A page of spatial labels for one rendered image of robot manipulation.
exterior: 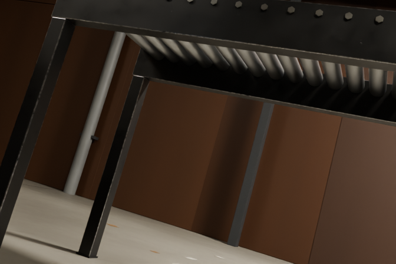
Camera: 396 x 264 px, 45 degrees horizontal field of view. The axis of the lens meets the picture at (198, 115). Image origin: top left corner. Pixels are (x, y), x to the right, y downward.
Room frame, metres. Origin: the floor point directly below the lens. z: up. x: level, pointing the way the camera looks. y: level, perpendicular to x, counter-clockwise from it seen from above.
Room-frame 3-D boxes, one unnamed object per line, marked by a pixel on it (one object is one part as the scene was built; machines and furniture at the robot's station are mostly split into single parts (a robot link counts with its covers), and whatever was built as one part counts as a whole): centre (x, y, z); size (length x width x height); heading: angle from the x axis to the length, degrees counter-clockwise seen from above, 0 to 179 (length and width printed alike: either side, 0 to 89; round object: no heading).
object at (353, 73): (1.25, -0.37, 0.77); 0.47 x 0.05 x 0.05; 157
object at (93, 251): (1.78, 0.25, 0.34); 0.06 x 0.06 x 0.68; 67
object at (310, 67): (1.30, -0.25, 0.77); 0.47 x 0.05 x 0.05; 157
